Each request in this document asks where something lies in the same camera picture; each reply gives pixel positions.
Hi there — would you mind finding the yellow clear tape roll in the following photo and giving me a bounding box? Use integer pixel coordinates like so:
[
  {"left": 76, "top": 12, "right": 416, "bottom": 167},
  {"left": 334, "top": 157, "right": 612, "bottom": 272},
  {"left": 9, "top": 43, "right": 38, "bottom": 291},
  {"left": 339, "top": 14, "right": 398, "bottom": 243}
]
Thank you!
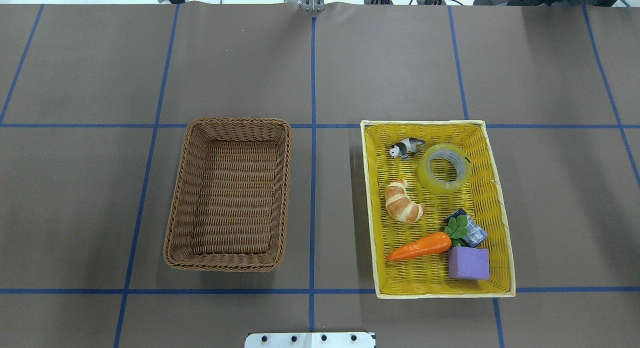
[{"left": 416, "top": 143, "right": 473, "bottom": 195}]

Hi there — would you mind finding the brown wicker basket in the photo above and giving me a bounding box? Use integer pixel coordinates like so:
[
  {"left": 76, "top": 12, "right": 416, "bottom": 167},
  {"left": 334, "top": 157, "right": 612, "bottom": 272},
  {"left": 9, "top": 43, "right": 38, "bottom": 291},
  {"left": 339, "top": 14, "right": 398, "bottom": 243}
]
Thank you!
[{"left": 163, "top": 117, "right": 292, "bottom": 272}]

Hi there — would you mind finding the yellow wicker basket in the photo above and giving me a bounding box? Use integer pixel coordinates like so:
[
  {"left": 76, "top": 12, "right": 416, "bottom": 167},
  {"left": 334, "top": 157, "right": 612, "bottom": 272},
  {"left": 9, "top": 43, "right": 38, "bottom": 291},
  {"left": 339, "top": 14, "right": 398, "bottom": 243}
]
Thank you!
[{"left": 360, "top": 120, "right": 516, "bottom": 300}]

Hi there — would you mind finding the toy croissant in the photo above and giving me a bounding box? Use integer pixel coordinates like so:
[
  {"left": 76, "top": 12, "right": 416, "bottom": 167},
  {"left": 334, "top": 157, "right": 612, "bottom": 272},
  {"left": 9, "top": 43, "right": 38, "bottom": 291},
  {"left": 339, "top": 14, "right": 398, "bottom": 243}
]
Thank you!
[{"left": 384, "top": 179, "right": 426, "bottom": 223}]

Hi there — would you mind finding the toy panda figure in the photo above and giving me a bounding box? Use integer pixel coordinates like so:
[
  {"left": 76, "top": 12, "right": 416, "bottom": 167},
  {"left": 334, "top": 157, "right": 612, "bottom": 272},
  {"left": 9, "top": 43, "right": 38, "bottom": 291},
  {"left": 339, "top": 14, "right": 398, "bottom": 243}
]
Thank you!
[{"left": 388, "top": 138, "right": 426, "bottom": 161}]

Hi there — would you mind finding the toy orange carrot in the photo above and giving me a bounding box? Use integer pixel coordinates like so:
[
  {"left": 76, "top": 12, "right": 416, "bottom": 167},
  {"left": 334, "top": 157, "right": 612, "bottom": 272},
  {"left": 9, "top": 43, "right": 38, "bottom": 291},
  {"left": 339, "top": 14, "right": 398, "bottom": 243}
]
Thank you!
[{"left": 385, "top": 215, "right": 469, "bottom": 261}]

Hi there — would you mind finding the small blue white packet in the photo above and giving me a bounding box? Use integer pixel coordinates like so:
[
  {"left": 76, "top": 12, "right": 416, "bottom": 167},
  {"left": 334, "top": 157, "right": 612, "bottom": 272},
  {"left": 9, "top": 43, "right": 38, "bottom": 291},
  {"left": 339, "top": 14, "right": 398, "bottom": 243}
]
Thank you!
[{"left": 444, "top": 208, "right": 489, "bottom": 248}]

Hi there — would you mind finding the purple foam block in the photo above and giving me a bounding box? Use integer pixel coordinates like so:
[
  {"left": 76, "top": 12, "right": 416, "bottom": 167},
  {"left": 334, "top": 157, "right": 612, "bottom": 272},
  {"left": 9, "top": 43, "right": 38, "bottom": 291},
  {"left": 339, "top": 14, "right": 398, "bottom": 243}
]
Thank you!
[{"left": 447, "top": 246, "right": 490, "bottom": 281}]

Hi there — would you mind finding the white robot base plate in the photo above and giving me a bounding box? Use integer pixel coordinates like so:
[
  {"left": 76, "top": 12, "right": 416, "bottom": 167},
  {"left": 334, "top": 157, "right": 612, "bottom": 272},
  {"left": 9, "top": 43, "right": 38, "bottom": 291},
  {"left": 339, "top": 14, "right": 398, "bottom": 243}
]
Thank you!
[{"left": 244, "top": 332, "right": 377, "bottom": 348}]

